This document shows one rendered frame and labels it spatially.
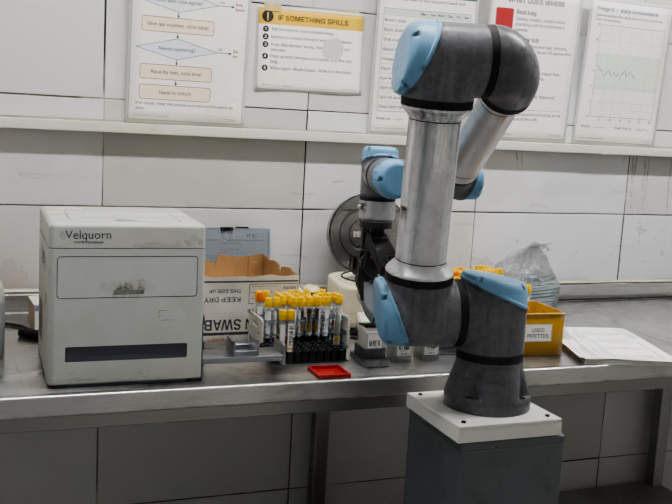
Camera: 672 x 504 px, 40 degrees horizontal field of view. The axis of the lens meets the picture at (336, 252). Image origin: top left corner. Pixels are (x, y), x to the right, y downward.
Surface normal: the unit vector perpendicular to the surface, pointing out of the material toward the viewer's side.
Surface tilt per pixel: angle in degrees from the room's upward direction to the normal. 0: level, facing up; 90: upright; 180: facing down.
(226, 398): 90
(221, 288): 97
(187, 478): 90
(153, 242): 89
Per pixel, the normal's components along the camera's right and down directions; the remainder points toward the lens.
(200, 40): 0.33, 0.22
